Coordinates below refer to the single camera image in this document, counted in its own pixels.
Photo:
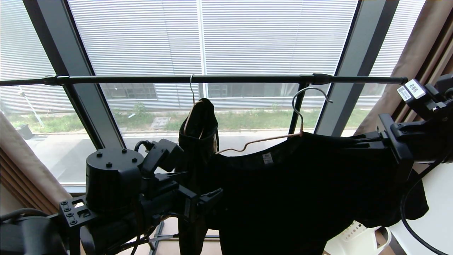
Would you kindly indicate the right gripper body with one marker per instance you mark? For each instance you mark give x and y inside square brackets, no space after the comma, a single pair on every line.
[407,141]

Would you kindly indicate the pink clothes hanger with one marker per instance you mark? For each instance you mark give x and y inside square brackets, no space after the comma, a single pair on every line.
[192,92]
[297,106]

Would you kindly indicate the black knitted garment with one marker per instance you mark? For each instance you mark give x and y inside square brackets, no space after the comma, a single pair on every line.
[198,141]

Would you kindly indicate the white laundry basket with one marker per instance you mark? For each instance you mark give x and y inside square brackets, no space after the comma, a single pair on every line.
[357,237]

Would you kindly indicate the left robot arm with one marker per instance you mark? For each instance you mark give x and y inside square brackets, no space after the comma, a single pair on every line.
[53,226]

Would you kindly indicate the black clothes rack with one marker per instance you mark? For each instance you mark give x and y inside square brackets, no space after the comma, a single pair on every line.
[212,79]

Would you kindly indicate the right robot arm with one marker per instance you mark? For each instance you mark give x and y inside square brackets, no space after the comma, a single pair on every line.
[444,109]

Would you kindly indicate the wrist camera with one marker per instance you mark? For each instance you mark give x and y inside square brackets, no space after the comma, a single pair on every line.
[419,94]
[161,154]

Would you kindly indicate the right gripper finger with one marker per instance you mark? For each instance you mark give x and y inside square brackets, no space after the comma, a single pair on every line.
[361,138]

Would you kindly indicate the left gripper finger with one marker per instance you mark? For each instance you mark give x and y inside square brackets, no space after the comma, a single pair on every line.
[177,175]
[209,196]

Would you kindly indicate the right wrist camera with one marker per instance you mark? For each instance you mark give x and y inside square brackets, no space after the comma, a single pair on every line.
[419,94]

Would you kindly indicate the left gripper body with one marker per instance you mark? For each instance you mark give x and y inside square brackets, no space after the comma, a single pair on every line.
[170,202]

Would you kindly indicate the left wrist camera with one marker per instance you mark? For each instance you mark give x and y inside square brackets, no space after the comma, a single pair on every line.
[161,154]

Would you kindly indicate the window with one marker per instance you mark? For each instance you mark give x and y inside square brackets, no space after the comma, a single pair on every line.
[247,35]

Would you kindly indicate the beige curtain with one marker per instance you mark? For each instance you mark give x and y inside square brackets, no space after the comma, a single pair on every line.
[24,170]
[417,53]

